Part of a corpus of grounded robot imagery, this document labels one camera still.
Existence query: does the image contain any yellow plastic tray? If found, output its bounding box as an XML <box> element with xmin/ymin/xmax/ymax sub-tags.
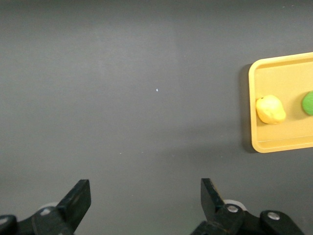
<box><xmin>248</xmin><ymin>51</ymin><xmax>313</xmax><ymax>154</ymax></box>

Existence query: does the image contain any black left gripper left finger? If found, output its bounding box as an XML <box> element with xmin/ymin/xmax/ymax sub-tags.
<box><xmin>0</xmin><ymin>179</ymin><xmax>92</xmax><ymax>235</ymax></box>

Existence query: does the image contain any dark grey table mat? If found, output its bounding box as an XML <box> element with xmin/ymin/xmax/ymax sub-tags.
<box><xmin>0</xmin><ymin>0</ymin><xmax>313</xmax><ymax>235</ymax></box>

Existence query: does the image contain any yellow potato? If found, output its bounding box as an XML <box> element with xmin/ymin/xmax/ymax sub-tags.
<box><xmin>255</xmin><ymin>94</ymin><xmax>287</xmax><ymax>126</ymax></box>

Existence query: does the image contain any green apple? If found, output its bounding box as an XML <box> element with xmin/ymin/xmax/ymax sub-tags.
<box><xmin>301</xmin><ymin>90</ymin><xmax>313</xmax><ymax>116</ymax></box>

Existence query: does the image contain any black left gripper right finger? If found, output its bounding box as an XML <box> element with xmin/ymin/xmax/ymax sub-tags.
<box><xmin>190</xmin><ymin>178</ymin><xmax>307</xmax><ymax>235</ymax></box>

